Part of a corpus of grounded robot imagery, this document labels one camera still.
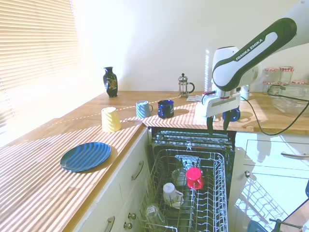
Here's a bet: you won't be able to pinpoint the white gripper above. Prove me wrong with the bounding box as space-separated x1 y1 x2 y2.
201 93 241 134

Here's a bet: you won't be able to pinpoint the white mug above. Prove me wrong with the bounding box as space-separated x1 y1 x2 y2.
162 182 184 208

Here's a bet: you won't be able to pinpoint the blue ceramic mug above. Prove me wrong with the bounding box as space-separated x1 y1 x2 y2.
222 108 241 122

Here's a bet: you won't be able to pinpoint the dishwasher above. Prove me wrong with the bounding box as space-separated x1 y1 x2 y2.
144 125 238 232

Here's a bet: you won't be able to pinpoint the dishwasher cutlery tray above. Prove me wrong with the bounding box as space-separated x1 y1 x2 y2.
151 130 236 152

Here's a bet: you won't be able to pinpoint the dark blue enamel mug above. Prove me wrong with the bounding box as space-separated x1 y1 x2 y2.
157 99 175 119

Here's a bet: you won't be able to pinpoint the red plastic mug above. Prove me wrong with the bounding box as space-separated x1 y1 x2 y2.
185 167 205 190

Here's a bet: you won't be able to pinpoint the light blue striped mug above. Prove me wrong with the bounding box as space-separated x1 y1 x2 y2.
135 100 154 119

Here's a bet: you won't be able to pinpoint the white container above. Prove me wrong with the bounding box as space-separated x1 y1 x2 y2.
240 85 250 101

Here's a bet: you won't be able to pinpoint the glass French press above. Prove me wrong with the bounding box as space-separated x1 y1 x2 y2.
178 72 195 99

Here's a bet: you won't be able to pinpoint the small glass jar red lid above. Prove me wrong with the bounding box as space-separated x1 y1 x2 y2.
262 81 275 95

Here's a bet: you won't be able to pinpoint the clear glass bowl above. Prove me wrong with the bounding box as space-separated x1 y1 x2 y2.
171 168 188 187

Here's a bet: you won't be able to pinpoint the glass baking dish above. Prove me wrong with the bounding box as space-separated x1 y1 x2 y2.
267 83 309 118

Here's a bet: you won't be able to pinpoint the yellow ribbed cup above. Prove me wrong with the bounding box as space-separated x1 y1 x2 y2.
100 106 122 133

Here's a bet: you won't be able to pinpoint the clear drinking glass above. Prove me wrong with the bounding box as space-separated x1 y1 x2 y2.
144 204 167 227

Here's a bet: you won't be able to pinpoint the dark blue floral vase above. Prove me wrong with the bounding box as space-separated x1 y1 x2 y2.
102 66 119 98

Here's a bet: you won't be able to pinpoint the blue round plate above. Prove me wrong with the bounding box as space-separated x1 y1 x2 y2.
60 142 112 173

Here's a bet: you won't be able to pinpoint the window blinds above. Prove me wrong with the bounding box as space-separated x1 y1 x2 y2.
0 0 82 136

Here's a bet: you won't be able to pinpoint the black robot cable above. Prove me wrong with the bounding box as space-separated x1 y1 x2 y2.
240 84 309 136

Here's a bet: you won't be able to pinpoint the wire dishwasher rack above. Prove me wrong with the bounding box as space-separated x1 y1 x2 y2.
138 148 229 232

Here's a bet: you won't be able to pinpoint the metal cabinet handle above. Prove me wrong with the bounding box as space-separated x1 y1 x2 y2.
281 151 309 159

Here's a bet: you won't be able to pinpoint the metal drawer handle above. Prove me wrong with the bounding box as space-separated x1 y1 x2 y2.
131 160 144 181
103 216 116 232

